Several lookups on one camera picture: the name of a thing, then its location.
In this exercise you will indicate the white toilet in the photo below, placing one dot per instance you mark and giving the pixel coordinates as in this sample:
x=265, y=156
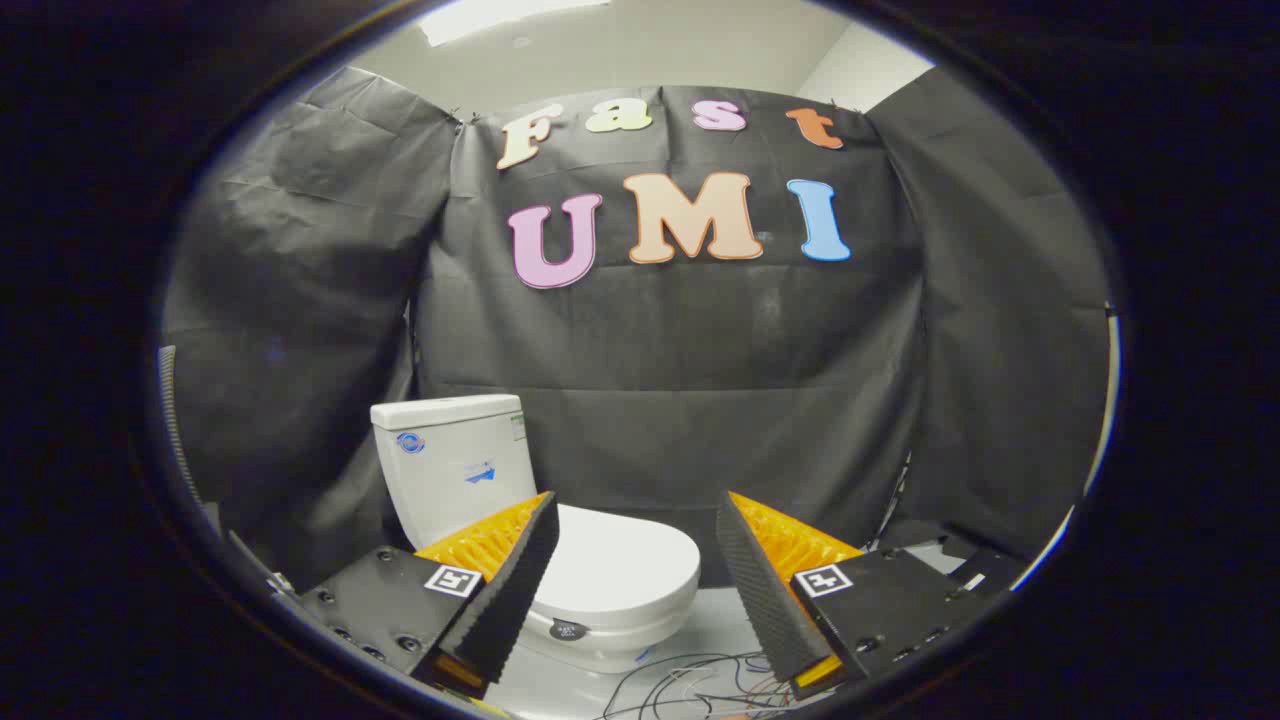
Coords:
x=450, y=470

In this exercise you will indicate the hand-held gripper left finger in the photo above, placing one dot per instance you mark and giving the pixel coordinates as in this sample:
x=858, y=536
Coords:
x=520, y=590

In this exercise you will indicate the black backdrop cloth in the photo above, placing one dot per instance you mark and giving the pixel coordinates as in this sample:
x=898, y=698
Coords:
x=680, y=350

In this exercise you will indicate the ceiling light panel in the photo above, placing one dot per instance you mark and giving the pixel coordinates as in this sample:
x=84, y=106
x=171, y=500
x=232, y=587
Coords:
x=500, y=18

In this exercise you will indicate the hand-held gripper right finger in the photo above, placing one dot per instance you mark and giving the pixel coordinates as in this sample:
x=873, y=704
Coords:
x=755, y=590

